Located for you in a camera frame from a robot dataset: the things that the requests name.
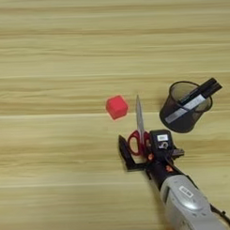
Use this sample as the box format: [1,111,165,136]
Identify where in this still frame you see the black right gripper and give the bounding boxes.
[117,132,187,192]

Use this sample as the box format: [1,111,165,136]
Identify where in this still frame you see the red handled scissors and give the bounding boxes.
[125,94,152,158]

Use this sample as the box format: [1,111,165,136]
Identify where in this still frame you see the black mesh pen cup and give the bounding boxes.
[157,79,214,135]

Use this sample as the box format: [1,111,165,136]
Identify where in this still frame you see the red cube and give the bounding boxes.
[105,94,130,121]

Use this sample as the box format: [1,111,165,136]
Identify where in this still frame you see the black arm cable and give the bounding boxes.
[209,203,230,230]

